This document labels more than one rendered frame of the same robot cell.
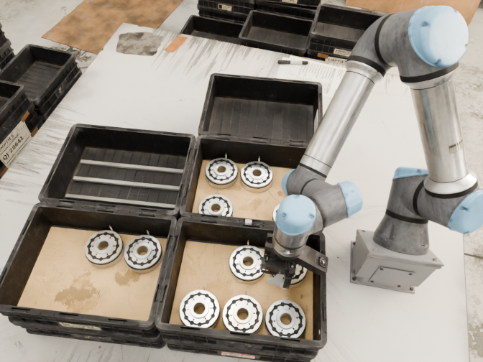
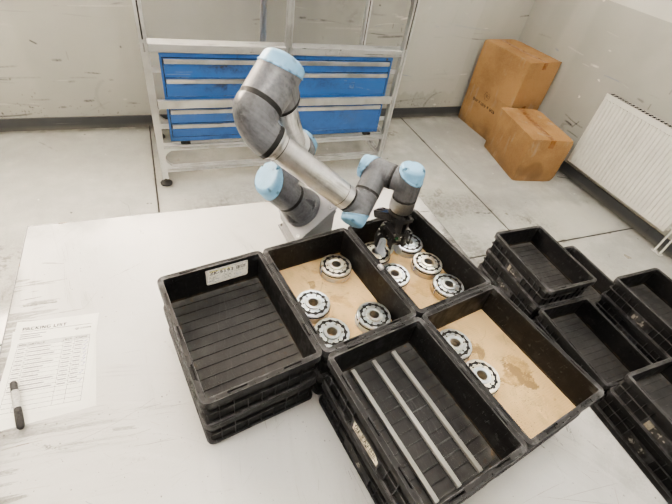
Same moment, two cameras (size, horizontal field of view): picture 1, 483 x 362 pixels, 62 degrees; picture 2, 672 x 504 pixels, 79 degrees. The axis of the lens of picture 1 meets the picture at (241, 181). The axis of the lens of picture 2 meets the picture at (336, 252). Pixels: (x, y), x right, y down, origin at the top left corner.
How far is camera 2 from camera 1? 1.36 m
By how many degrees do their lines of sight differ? 74
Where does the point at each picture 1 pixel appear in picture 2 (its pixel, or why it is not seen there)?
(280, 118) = (209, 326)
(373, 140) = (162, 271)
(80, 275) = (509, 384)
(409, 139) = (145, 246)
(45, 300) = (546, 393)
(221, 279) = (415, 290)
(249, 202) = (339, 303)
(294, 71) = (42, 394)
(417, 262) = not seen: hidden behind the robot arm
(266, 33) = not seen: outside the picture
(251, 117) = (225, 354)
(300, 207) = (412, 165)
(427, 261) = not seen: hidden behind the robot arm
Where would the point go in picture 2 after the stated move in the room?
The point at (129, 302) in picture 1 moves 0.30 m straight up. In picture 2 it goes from (484, 335) to (531, 266)
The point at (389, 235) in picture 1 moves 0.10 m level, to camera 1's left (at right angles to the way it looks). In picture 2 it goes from (310, 205) to (325, 221)
